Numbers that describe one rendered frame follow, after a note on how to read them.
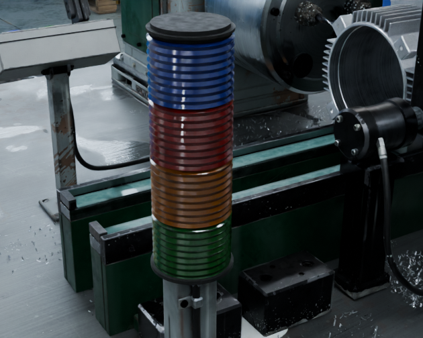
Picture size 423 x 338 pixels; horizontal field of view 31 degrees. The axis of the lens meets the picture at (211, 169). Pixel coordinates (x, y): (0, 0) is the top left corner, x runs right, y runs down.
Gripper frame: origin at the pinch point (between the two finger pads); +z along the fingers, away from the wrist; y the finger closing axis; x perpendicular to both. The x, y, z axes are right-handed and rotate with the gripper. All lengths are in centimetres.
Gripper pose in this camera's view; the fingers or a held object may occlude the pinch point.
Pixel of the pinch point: (78, 9)
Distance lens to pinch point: 112.7
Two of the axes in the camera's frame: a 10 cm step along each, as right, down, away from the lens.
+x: -4.5, 1.2, 8.8
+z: 2.4, 9.7, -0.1
